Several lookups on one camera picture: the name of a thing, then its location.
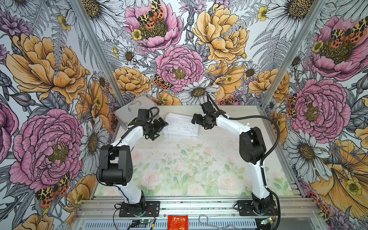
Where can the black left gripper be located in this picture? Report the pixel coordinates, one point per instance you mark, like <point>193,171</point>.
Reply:
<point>159,127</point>

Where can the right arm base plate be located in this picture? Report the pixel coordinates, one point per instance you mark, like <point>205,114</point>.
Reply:
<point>244,207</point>

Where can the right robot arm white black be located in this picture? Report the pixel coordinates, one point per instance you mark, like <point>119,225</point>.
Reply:
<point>252,150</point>

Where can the right aluminium frame post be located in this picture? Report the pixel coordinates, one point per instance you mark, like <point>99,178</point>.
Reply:
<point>309,22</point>

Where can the aluminium front rail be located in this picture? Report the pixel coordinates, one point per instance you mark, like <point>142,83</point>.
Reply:
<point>213,207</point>

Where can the red packet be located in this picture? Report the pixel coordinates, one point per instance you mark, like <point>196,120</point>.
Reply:
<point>178,223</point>

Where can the silver metal case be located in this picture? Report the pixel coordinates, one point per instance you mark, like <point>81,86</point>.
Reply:
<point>130,111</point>

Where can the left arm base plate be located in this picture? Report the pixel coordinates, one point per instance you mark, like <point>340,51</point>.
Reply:
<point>150,209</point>

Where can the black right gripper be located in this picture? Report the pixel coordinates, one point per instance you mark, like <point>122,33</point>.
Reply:
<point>199,121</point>

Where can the left aluminium frame post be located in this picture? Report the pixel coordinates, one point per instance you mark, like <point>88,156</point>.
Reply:
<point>91,36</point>

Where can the aluminium frame post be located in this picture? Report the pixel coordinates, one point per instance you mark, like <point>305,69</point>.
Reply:
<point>309,22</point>
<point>91,36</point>

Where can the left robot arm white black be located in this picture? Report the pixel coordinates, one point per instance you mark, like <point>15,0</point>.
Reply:
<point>115,168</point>

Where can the white keyboard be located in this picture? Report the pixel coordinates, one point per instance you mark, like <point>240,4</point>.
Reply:
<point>180,124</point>

